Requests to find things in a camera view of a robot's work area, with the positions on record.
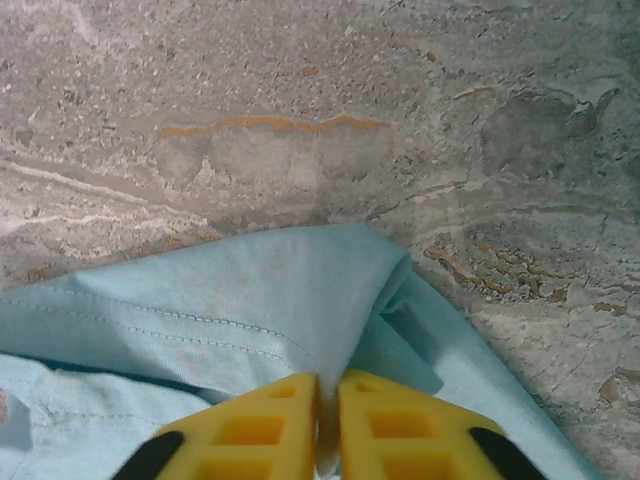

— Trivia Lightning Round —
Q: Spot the light blue printed t-shirt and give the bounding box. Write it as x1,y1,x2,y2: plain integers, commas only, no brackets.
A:
0,222,596,480

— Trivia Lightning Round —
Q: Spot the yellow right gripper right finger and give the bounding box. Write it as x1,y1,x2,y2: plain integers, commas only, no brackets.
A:
337,368,551,480

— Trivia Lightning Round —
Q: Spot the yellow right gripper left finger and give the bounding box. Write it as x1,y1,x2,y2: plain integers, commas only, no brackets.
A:
122,370,321,480

